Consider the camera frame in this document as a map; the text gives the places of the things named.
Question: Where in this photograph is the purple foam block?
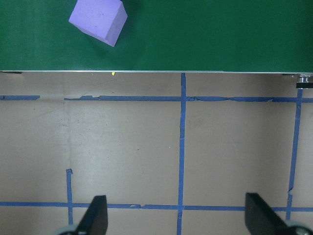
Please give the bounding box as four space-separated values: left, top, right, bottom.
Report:
68 0 129 47

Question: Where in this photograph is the green conveyor belt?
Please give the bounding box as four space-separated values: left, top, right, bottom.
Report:
0 0 313 89

